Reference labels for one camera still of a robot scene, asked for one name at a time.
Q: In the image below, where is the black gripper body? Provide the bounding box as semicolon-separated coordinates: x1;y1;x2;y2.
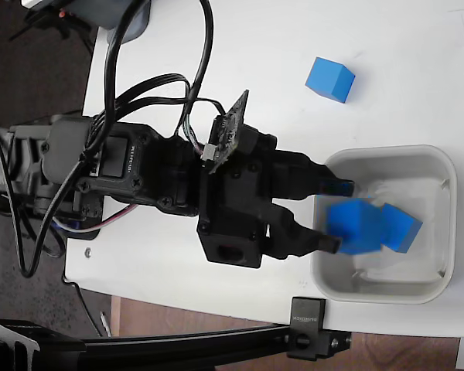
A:
196;124;278;269

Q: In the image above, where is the blue cube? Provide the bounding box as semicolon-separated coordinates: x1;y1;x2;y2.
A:
326;198;384;256
304;56;357;105
379;203;424;255

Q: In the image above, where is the white plastic bin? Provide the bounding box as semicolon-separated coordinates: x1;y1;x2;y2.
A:
309;144;459;305

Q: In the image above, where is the black table clamp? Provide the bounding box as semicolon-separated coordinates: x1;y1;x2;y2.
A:
285;296;353;362

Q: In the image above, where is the blue plastic motor part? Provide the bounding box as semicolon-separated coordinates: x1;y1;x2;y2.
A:
53;219;81;233

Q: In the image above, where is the gray device housing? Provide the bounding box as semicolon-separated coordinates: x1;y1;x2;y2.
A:
67;0;152;48

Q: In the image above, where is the black stand with red button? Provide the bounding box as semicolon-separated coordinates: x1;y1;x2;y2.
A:
9;5;98;52

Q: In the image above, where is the green camera circuit board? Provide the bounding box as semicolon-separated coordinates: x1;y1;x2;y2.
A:
200;89;251;175

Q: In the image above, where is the white servo wire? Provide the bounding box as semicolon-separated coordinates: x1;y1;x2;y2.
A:
66;203;138;233

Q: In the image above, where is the black aluminium rail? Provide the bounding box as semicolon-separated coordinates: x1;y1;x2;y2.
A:
77;323;295;362

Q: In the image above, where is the black ribbon servo cable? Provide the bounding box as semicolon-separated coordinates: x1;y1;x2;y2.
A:
85;73;196;134

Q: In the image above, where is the thin black floor cable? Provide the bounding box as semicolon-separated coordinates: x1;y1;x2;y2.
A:
63;273;102;338

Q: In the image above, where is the thick black camera cable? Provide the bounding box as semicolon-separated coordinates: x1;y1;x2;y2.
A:
0;0;223;278

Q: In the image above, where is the black rail end bracket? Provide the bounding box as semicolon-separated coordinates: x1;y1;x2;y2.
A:
0;317;88;371

